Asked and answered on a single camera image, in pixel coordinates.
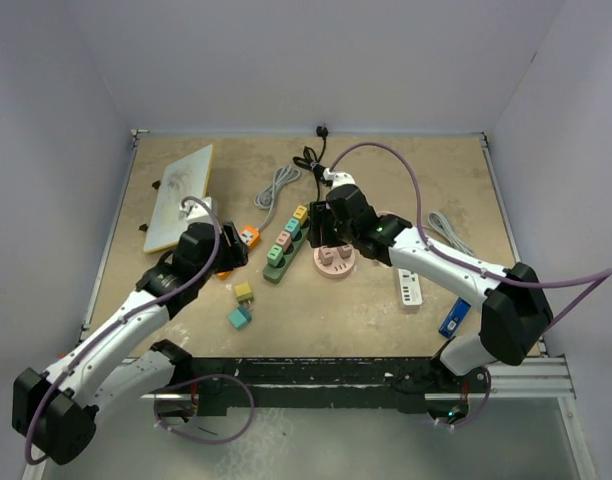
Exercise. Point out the green power strip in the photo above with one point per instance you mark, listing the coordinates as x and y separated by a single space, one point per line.
275 275

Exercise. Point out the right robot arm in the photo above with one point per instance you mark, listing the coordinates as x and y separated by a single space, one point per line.
513 307

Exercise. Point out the yellow charger front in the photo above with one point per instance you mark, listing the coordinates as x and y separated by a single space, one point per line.
244 293

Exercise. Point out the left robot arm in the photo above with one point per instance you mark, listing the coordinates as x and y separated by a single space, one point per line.
59 410

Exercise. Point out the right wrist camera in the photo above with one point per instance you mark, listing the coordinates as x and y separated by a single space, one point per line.
334 179

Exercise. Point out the orange power strip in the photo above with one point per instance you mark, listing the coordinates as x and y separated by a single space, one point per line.
251 237

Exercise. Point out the black base frame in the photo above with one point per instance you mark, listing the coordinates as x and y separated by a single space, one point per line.
409 385

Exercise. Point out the pink round power strip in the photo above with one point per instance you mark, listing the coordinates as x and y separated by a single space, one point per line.
337 270

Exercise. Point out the yellow usb charger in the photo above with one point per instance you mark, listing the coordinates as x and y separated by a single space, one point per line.
301 214

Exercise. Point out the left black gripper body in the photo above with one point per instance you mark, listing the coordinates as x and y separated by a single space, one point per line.
228 255

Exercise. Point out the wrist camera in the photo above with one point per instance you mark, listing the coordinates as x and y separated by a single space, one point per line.
191 211
334 179

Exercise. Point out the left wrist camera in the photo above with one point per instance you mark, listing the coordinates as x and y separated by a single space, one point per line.
191 211

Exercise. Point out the teal charger front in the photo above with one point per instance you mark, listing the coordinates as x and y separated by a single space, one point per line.
240 317

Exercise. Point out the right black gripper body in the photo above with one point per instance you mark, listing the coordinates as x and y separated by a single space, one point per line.
326 230

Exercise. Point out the white yellow drawing board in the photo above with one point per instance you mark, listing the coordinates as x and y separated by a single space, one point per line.
185 177

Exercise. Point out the teal usb charger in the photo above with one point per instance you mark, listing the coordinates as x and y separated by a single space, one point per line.
292 227

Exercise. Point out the white power strip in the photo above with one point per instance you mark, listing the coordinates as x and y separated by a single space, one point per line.
409 291

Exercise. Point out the aluminium rail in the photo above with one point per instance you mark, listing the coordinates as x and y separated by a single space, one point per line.
534 378

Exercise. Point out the blue box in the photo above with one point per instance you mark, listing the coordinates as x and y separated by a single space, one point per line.
454 318

